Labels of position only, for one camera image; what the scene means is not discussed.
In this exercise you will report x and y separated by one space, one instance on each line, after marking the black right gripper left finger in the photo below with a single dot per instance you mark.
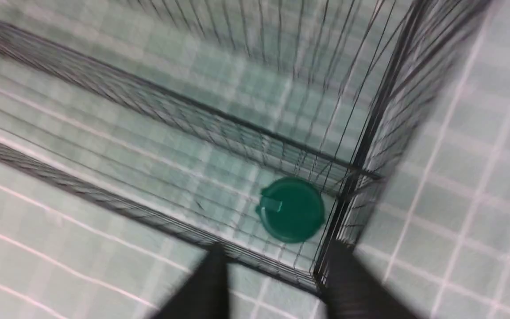
205 292

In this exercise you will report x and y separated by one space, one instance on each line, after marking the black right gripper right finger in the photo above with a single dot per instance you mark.
353 292

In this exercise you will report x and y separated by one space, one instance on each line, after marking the seasoning bottle with green cap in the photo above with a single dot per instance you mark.
291 210

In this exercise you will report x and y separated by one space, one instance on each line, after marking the green checkered tablecloth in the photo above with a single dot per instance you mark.
439 233

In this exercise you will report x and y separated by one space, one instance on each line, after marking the black wire mesh shelf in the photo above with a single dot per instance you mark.
177 113

